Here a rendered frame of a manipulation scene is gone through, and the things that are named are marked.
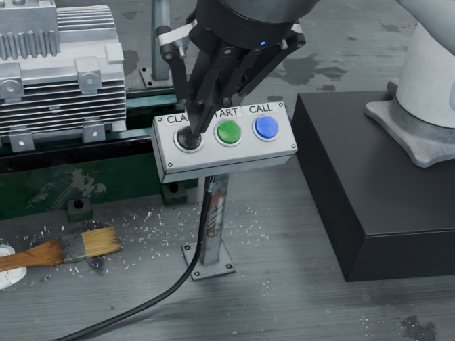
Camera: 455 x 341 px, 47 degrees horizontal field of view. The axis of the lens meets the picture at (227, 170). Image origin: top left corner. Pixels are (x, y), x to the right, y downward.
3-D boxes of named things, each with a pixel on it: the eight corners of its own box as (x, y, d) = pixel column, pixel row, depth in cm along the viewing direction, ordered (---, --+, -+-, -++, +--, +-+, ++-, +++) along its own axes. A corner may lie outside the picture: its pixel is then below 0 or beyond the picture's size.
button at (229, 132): (217, 149, 64) (221, 143, 62) (212, 126, 64) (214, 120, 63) (240, 145, 65) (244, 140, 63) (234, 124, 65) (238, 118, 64)
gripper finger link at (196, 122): (212, 105, 51) (205, 105, 51) (198, 134, 57) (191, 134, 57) (205, 78, 52) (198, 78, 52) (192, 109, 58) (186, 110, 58)
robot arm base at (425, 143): (426, 86, 107) (435, 61, 104) (504, 150, 92) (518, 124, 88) (350, 98, 102) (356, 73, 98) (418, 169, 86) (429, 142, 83)
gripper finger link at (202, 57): (239, 47, 41) (222, 48, 40) (206, 111, 51) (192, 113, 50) (227, 4, 42) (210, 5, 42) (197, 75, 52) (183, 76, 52)
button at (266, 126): (255, 143, 65) (260, 138, 63) (249, 122, 66) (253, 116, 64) (277, 141, 66) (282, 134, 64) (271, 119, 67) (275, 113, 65)
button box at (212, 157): (160, 185, 64) (166, 170, 60) (148, 132, 66) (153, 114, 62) (286, 164, 70) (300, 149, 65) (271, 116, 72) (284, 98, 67)
